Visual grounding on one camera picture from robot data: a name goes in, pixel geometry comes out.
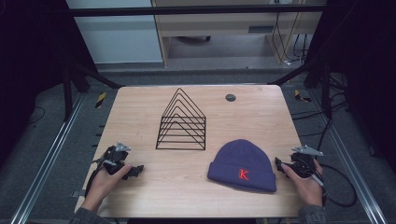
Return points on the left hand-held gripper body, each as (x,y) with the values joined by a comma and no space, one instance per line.
(112,158)

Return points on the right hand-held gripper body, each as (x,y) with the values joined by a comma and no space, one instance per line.
(303,161)

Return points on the purple knitted beanie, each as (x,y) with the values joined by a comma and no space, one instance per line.
(243,165)

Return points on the person's right hand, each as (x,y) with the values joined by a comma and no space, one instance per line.
(306,188)

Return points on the person's left hand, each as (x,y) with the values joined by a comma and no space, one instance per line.
(102,185)

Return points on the yellow black hazard tape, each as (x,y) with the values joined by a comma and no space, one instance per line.
(300,96)
(100,100)

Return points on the grey table grommet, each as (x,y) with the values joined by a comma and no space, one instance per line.
(230,97)

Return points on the white cabinet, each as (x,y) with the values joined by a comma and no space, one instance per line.
(118,37)

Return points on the silver aluminium rail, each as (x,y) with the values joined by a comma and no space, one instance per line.
(351,155)
(46,158)

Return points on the black metal frame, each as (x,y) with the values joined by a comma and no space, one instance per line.
(186,11)

